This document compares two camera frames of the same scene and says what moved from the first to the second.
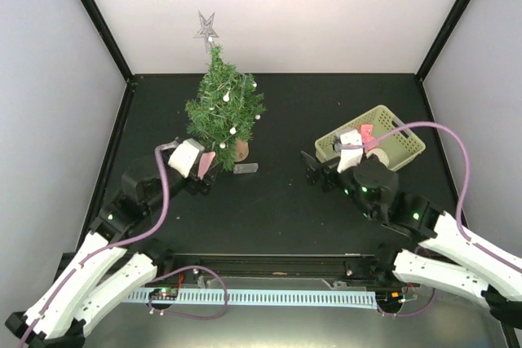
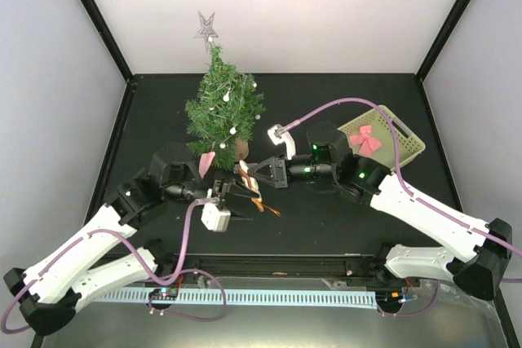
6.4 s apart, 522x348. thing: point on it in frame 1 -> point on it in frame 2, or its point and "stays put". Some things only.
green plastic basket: (400, 147) stays put
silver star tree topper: (206, 32) stays put
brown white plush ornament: (381, 155) -> (253, 185)
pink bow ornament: (370, 141) stays put
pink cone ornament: (206, 160) stays put
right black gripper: (328, 172) -> (280, 180)
